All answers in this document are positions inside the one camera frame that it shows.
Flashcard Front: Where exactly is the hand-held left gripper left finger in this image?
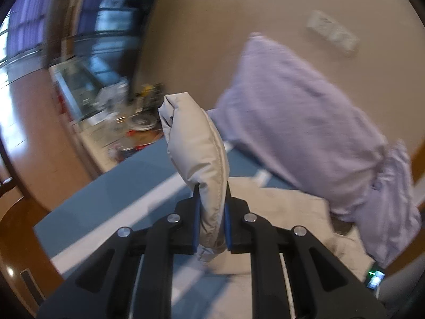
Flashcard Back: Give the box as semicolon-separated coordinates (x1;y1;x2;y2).
36;183;202;319

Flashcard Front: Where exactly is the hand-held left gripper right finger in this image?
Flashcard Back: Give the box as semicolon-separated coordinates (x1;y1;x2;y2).
224;183;388;319

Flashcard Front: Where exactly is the blue striped bed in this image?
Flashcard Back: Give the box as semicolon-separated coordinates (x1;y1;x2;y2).
33;136;333;319

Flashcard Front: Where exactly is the lavender pillow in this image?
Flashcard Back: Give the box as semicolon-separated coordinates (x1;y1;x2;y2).
363;140;422;268
207;32;390;218

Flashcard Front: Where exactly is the cluttered side table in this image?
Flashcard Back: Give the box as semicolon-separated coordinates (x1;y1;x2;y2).
50;56;167;163

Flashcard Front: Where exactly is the smartwatch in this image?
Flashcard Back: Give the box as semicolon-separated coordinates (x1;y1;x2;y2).
365;262;388;290

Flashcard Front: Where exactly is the large window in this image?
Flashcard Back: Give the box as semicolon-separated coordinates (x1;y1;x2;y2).
0;0;168;85

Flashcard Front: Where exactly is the wooden bed frame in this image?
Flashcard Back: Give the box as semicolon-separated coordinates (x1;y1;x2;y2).
0;136;100;316

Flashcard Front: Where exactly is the white wall socket panel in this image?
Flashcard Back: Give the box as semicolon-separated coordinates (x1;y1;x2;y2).
306;9;361;53

